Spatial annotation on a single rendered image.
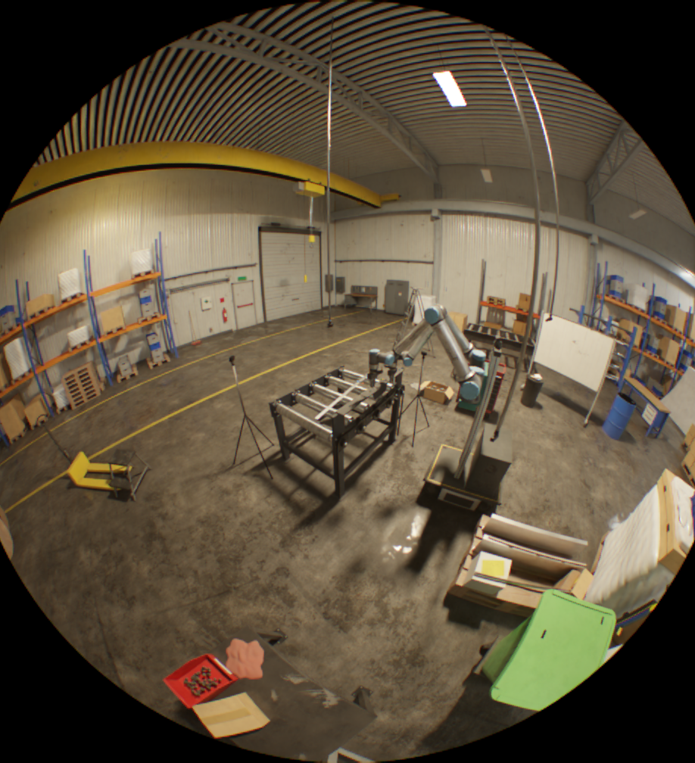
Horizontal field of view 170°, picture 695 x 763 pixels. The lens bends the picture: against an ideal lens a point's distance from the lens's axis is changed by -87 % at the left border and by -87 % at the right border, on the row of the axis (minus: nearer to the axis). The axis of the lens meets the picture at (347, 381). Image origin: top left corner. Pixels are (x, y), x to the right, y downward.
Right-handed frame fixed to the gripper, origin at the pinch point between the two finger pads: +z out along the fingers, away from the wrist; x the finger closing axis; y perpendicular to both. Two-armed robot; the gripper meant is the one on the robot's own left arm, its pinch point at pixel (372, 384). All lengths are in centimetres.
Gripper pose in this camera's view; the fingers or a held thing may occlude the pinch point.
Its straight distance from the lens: 217.0
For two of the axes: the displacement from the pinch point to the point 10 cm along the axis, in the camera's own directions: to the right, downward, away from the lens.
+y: -7.9, -2.7, 5.5
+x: -6.1, 3.6, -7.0
